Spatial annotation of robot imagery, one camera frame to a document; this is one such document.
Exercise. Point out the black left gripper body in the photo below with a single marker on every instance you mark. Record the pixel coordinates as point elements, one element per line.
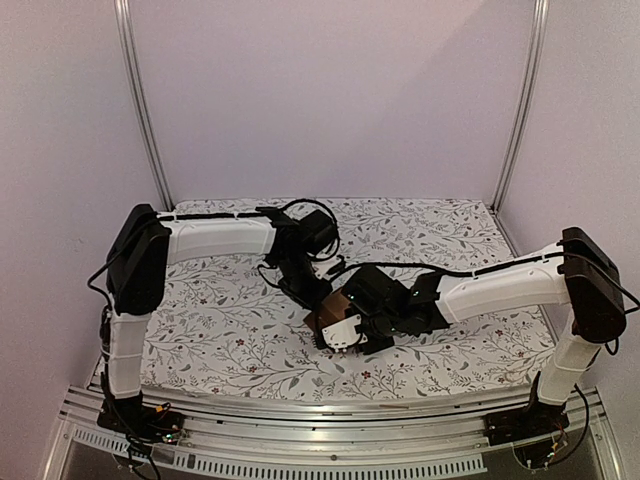
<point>297,283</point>

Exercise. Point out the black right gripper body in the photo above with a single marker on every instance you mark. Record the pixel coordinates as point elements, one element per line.
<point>357,312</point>

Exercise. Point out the brown cardboard box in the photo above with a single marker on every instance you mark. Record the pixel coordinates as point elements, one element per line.
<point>333,308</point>

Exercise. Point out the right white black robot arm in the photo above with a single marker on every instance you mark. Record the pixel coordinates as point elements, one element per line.
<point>575,272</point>

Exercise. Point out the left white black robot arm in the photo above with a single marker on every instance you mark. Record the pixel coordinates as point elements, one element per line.
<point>304,251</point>

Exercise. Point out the floral patterned table mat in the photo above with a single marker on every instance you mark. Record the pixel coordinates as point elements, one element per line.
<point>221,330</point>

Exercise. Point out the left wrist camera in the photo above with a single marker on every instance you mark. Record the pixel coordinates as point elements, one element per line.
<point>325,269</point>

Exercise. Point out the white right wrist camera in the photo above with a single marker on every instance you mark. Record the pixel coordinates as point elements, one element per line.
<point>342,335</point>

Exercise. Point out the aluminium front rail frame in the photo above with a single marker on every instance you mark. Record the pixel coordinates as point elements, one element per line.
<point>439,437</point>

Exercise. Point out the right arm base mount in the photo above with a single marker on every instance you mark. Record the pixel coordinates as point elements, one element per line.
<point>534,419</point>

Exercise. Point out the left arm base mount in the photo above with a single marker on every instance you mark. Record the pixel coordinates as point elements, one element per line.
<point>129,416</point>

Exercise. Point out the left aluminium corner post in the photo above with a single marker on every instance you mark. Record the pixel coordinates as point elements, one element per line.
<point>133,72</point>

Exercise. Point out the aluminium corner post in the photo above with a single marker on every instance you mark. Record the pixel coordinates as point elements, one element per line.
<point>523,107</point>
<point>133,72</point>

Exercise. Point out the right aluminium corner post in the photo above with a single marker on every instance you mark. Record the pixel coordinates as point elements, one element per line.
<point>523,107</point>

